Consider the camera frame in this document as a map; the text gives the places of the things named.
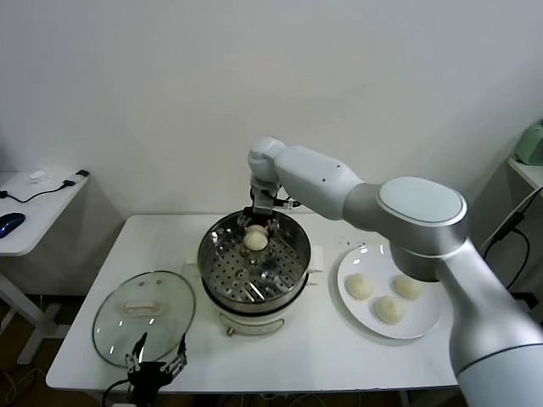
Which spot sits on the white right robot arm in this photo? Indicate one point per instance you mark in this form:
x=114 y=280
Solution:
x=318 y=178

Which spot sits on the white steamed baozi bun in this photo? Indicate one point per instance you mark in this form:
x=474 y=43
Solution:
x=360 y=286
x=255 y=241
x=409 y=289
x=388 y=309

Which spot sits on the small white black device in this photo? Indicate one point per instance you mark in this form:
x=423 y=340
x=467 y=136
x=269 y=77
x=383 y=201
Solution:
x=78 y=177

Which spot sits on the small white plastic object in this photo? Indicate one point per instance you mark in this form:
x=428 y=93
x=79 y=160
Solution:
x=37 y=177

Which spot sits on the blue computer mouse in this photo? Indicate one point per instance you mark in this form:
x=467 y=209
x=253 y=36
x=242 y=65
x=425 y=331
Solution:
x=10 y=224

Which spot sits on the white side table with legs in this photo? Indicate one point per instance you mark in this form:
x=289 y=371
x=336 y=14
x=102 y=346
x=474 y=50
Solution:
x=42 y=220

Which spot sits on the large white round plate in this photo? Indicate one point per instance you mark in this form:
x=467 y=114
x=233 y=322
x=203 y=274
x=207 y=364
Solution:
x=365 y=306

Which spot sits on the round glass pot lid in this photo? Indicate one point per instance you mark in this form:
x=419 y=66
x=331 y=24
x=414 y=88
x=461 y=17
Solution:
x=110 y=322

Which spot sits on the stainless perforated steamer basket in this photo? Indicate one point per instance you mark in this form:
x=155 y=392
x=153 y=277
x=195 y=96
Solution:
x=237 y=271

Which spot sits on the pale green appliance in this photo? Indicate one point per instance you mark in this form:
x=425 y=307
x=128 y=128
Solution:
x=532 y=146

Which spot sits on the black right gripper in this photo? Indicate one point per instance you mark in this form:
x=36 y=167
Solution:
x=264 y=203

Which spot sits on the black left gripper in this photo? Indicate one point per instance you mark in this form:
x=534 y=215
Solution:
x=148 y=375

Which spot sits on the white electric cooking pot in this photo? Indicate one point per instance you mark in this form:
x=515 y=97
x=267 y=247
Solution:
x=250 y=324

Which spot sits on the white side table under appliance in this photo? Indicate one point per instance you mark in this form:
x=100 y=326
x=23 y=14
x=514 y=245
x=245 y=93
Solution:
x=528 y=171

